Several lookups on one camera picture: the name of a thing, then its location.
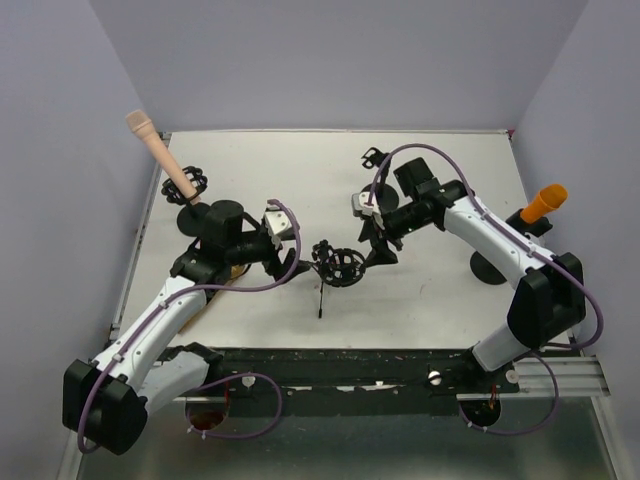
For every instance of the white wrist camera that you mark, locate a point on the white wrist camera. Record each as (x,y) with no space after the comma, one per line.
(365,204)
(279,227)

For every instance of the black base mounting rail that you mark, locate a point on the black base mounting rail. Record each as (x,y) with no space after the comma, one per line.
(342,382)

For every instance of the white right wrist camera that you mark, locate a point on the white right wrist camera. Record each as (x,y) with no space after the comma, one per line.
(365,204)

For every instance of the pink beige microphone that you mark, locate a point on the pink beige microphone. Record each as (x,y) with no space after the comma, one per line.
(143,128)

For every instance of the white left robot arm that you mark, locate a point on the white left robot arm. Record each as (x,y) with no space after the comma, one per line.
(107,399)

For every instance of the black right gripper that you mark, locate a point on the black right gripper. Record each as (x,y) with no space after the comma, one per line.
(381,254)

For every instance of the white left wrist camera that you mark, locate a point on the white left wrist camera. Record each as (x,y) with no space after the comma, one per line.
(279,227)

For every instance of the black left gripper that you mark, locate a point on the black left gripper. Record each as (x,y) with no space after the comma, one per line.
(275,266)

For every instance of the black round-base shock-mount stand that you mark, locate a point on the black round-base shock-mount stand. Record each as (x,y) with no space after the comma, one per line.
(191,216)

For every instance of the black round-base clip stand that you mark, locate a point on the black round-base clip stand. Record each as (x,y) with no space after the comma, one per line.
(386,195)

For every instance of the orange microphone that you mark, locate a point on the orange microphone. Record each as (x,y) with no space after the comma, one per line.
(547,200)

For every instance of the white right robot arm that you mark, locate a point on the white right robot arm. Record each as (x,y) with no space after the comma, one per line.
(548,299)

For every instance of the black tripod microphone stand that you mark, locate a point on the black tripod microphone stand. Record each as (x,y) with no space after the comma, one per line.
(336,267)

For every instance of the black round-base orange-mic stand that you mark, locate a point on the black round-base orange-mic stand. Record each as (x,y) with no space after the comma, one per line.
(510,255)

